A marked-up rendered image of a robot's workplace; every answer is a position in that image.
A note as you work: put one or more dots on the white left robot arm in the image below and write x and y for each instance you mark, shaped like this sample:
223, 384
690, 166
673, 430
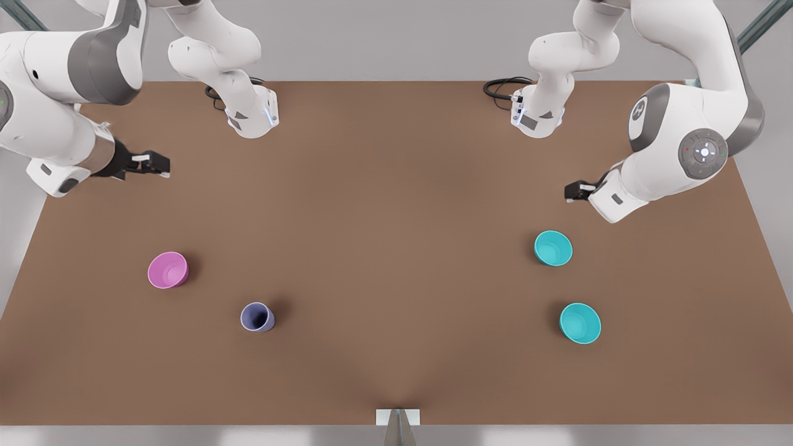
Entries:
694, 118

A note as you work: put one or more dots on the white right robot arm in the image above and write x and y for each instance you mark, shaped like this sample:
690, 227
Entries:
43, 68

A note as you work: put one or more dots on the teal bowl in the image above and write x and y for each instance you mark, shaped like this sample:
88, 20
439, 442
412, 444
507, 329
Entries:
553, 248
580, 323

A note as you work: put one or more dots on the pink bowl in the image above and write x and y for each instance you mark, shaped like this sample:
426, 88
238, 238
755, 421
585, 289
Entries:
167, 270

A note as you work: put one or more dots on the lavender blue cup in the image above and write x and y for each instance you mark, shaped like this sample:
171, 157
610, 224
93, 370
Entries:
256, 317

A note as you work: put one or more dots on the silver frame post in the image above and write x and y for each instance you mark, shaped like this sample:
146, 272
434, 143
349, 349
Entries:
762, 25
25, 15
398, 428

